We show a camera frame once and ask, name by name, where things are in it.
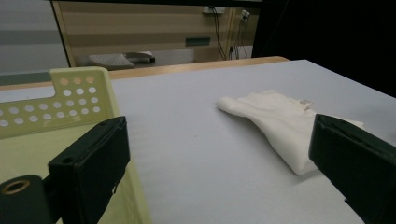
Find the white cabinet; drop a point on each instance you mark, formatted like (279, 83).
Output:
(28, 31)

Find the pale yellow perforated plastic basket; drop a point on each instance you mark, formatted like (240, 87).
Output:
(88, 74)

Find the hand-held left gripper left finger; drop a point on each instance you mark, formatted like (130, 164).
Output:
(90, 161)

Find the grey office chair base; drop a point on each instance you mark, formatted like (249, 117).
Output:
(109, 60)

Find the white plug adapter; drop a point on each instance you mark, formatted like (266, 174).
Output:
(244, 14)

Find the black metal frame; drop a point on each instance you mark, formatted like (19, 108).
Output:
(155, 2)

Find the white cloth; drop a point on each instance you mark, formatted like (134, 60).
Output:
(274, 124)

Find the light wooden desk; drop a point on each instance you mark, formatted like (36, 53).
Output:
(130, 28)

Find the black curtain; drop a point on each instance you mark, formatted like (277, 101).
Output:
(327, 37)

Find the white power strip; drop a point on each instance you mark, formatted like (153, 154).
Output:
(213, 10)

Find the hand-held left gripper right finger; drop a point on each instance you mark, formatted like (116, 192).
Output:
(358, 161)

